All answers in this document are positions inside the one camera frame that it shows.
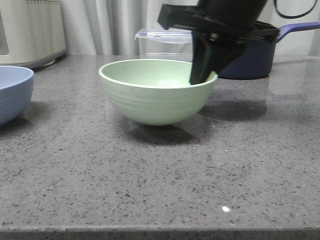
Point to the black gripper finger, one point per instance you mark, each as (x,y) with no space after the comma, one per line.
(212,52)

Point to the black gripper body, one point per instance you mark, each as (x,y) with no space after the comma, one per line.
(238,18)

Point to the light green bowl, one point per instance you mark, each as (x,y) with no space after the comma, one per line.
(154,92)

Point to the light blue bowl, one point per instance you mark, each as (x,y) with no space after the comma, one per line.
(16,90)

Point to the clear plastic storage container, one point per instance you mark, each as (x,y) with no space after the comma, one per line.
(165,44)

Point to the dark blue saucepan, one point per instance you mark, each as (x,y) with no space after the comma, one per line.
(257,60)

